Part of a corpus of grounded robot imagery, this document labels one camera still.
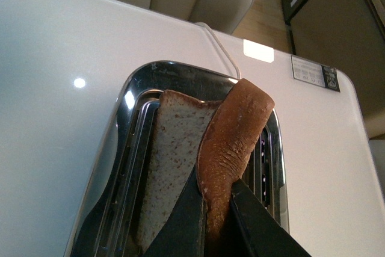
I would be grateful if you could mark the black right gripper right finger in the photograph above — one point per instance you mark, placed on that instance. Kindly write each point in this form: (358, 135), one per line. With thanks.
(257, 233)

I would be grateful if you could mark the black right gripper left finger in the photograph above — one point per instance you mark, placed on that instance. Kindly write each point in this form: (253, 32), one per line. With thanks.
(184, 232)

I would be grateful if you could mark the brown bread slice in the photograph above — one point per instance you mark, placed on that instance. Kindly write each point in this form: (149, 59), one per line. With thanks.
(215, 137)

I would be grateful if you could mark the white chrome toaster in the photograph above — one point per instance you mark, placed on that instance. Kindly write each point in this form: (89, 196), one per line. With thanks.
(112, 203)

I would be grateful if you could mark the table control panel sticker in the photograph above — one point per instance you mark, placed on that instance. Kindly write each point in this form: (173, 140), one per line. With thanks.
(314, 73)

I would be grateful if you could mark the dark washing machine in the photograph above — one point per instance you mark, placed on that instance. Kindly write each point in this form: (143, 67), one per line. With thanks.
(347, 35)

